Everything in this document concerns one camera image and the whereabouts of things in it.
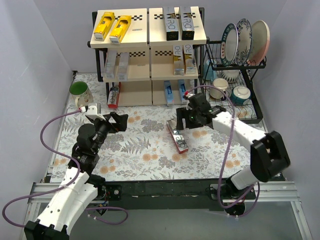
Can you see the blue floral plate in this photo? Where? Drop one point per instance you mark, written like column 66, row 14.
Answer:
column 244, row 31

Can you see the green floral mug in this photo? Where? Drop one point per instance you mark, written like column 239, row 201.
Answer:
column 81, row 94

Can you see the white bowl blue pattern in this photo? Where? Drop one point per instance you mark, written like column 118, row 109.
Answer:
column 231, row 76

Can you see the silver RO toothpaste box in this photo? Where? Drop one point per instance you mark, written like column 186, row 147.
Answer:
column 189, row 59

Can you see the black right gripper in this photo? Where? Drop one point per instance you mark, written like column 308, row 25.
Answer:
column 188, row 118

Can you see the yellow toothpaste box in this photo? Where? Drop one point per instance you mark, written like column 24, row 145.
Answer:
column 104, row 25

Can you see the light blue mug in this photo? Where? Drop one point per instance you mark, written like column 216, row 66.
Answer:
column 208, row 73

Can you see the cream mug black handle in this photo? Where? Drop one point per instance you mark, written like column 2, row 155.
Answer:
column 219, row 90

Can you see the light blue toothpaste box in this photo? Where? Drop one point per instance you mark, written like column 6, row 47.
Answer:
column 168, row 92

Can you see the teal rimmed plate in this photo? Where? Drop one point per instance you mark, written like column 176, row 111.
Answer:
column 229, row 44

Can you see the black gold toothpaste box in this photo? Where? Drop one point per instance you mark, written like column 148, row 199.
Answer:
column 170, row 23

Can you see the dark grey toothpaste box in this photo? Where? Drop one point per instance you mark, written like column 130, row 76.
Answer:
column 186, row 23

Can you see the pink beige plate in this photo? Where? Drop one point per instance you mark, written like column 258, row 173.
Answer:
column 260, row 42

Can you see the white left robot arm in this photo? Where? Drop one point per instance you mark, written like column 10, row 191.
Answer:
column 79, row 185

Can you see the black wire dish rack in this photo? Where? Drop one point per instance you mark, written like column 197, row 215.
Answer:
column 250, row 113

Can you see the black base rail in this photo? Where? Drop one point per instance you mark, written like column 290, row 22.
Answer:
column 165, row 194

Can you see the brown red toothpaste box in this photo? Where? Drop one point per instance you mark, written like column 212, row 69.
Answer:
column 113, row 97

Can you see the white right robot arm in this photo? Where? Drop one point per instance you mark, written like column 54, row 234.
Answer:
column 268, row 154

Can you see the small yellow box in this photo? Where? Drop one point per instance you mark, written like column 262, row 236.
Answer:
column 121, row 27

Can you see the silver striped toothpaste box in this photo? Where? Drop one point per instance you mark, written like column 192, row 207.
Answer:
column 110, row 65

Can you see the beige three-tier shelf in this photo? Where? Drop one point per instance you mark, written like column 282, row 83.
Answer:
column 150, row 57

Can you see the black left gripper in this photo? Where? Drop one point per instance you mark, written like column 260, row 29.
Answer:
column 111, row 122

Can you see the silver white toothpaste box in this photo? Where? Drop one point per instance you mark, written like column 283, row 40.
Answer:
column 123, row 67

